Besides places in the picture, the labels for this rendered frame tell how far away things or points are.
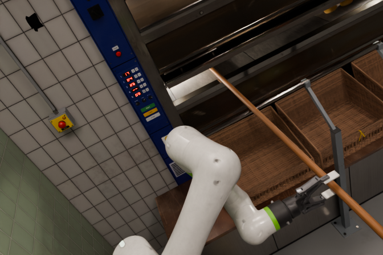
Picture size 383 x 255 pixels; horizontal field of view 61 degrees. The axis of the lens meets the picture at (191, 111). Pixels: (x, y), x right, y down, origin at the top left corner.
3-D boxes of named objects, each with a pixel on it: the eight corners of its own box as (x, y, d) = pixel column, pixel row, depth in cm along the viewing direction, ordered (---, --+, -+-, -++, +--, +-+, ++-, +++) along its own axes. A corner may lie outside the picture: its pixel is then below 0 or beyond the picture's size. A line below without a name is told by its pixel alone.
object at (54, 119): (58, 127, 185) (48, 114, 179) (74, 119, 186) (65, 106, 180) (58, 134, 179) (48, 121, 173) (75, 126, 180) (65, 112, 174)
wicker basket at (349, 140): (279, 130, 240) (272, 102, 225) (343, 96, 245) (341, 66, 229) (322, 171, 201) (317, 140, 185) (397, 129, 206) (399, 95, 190)
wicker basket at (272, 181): (210, 166, 237) (198, 140, 221) (277, 131, 240) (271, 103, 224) (238, 216, 197) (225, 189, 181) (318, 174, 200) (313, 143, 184)
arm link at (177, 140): (174, 158, 92) (200, 126, 95) (151, 142, 102) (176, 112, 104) (203, 187, 104) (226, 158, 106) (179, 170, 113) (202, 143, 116)
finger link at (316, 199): (304, 206, 120) (302, 209, 121) (328, 200, 124) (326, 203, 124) (297, 198, 123) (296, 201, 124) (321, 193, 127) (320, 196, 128)
